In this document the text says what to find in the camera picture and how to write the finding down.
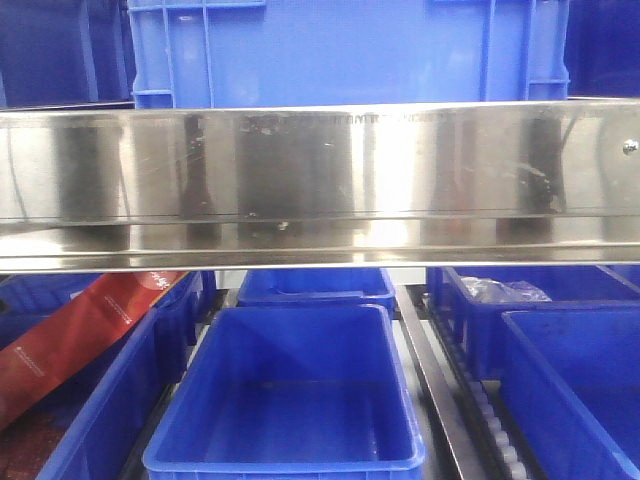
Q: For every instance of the red packaging bag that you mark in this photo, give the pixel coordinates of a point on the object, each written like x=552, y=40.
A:
x=54, y=350

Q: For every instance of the large blue crate upper shelf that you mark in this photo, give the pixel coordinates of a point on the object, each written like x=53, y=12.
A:
x=245, y=54

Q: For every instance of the roller track rail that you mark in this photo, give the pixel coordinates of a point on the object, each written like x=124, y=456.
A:
x=466, y=428

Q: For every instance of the blue bin centre front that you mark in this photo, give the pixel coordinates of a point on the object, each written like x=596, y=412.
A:
x=291, y=393

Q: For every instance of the blue bin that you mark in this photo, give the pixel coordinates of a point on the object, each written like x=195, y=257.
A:
x=318, y=286
x=291, y=393
x=571, y=383
x=87, y=427
x=479, y=328

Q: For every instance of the blue bin right rear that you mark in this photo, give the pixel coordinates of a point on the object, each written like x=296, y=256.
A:
x=479, y=328

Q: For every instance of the dark blue crate upper left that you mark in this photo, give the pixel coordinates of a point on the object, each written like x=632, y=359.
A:
x=65, y=53

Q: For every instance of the stainless steel shelf beam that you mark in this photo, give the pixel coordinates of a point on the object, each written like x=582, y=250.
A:
x=404, y=185

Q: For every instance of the blue bin centre rear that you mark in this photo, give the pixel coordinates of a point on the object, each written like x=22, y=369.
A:
x=318, y=286

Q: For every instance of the blue bin right front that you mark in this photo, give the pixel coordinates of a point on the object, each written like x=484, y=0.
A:
x=571, y=383

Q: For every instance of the dark blue crate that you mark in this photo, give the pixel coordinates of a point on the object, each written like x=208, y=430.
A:
x=65, y=53
x=602, y=49

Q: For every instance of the clear plastic bag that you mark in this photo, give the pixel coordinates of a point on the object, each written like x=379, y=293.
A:
x=486, y=290

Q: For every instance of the blue bin left front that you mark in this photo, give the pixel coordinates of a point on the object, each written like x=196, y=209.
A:
x=87, y=427

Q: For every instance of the dark blue crate upper right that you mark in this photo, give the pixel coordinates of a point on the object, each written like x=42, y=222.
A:
x=602, y=49

